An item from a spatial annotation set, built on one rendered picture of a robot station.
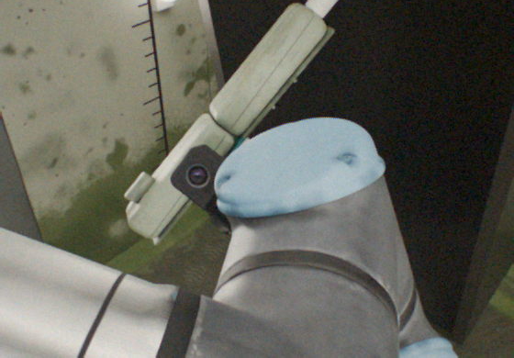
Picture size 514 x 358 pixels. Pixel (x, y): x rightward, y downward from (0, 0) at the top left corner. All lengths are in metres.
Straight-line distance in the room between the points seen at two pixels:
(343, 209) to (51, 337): 0.14
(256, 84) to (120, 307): 0.41
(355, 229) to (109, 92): 1.43
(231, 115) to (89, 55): 1.02
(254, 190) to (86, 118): 1.39
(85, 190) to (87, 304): 1.55
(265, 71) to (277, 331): 0.40
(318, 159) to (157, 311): 0.12
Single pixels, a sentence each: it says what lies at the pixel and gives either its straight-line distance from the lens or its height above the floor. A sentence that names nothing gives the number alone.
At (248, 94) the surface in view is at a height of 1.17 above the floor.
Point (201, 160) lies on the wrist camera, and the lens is 0.49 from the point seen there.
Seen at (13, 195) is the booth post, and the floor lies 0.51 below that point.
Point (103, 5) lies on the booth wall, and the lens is 1.57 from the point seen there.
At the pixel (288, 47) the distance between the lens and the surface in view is 0.59.
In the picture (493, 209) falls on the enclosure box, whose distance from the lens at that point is 0.93.
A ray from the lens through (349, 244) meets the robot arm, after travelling 0.26.
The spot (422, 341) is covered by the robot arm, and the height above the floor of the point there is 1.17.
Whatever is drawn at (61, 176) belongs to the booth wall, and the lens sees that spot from 1.67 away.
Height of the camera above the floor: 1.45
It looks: 37 degrees down
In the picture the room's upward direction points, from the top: straight up
